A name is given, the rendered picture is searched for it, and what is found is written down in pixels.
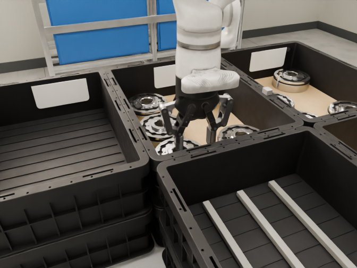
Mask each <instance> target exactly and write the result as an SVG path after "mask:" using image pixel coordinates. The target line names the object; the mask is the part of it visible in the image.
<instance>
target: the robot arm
mask: <svg viewBox="0 0 357 268"><path fill-rule="evenodd" d="M173 4H174V8H175V13H176V18H177V47H176V55H175V92H176V94H175V97H174V99H173V101H172V102H169V103H166V104H165V103H164V102H160V103H159V104H158V107H159V111H160V114H161V119H162V122H163V125H164V128H165V130H166V133H167V135H168V136H171V135H174V145H175V147H176V149H177V150H179V151H180V150H183V132H184V130H185V128H187V127H188V125H189V123H190V121H194V120H196V119H206V120H207V123H208V126H207V133H206V143H207V144H209V143H214V142H216V132H217V129H218V128H220V127H225V126H227V123H228V119H229V116H230V113H231V110H232V107H233V103H234V99H233V98H232V97H231V96H230V95H229V94H228V93H225V94H224V95H219V94H218V91H219V90H225V89H232V88H236V87H238V86H239V79H240V76H239V75H238V74H237V73H236V72H234V71H227V70H220V63H221V51H228V50H233V49H235V44H236V40H237V33H238V29H239V22H240V15H241V4H240V0H209V1H207V0H173ZM222 27H225V28H224V29H223V30H222ZM218 103H219V104H220V107H219V111H218V115H217V118H216V119H215V117H214V115H213V112H212V111H213V109H214V108H215V107H216V105H217V104H218ZM174 108H176V109H177V110H178V114H177V116H176V122H175V124H174V125H172V124H171V120H170V117H169V116H171V115H172V111H173V109H174Z"/></svg>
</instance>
